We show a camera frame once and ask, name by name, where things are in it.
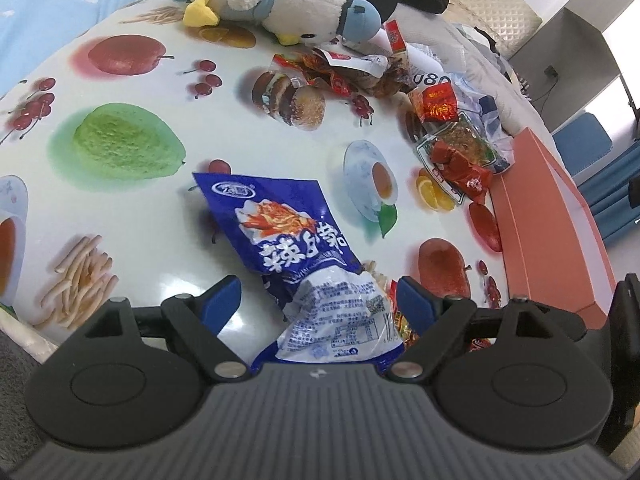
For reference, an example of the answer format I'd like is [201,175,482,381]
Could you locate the blue spicy snack bag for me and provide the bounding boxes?
[194,172,404,370]

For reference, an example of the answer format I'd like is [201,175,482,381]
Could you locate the red snack packets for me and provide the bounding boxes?
[431,140,492,205]

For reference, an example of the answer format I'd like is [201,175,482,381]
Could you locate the green edged pickle snack pack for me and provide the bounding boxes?
[413,113,513,205]

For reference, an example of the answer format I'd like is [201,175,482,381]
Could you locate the red yellow cracker bag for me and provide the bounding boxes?
[387,280,419,349]

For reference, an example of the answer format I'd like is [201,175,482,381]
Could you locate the brown white snack bag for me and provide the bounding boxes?
[271,48,407,99]

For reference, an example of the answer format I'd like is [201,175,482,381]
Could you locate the pink cardboard box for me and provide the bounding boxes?
[490,129,616,330]

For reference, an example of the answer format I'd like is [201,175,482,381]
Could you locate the fruit print tablecloth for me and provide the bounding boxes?
[1,0,508,361]

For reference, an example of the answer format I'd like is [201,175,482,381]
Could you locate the small red snack packet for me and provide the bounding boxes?
[408,81,458,122]

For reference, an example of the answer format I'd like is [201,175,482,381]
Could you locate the crumpled blue plastic bag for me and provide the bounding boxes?
[409,44,514,172]

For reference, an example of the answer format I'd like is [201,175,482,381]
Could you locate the blue chair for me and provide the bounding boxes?
[553,113,613,177]

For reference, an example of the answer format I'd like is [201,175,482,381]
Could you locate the red white stick packet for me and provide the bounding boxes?
[384,20,407,54]

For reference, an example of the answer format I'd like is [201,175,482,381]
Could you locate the grey cabinet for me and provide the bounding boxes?
[510,8,639,132]

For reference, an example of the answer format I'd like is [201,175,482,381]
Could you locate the penguin plush toy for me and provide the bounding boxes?
[182,0,382,47]

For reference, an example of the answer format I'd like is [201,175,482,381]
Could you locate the quilted beige headboard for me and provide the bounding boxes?
[444,0,542,58]

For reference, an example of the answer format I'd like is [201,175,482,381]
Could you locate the light blue bed sheet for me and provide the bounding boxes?
[0,0,137,93]

